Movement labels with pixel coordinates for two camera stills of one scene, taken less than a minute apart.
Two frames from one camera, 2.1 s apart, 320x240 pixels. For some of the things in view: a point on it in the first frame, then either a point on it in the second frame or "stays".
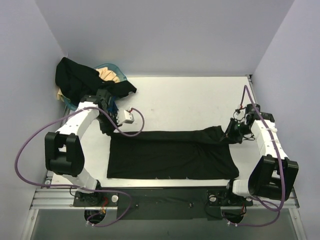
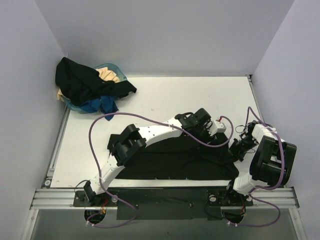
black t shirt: (74, 81) stays
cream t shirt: (105, 74) stays
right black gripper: (232, 128) to (236, 149)
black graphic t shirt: (196, 153) stays
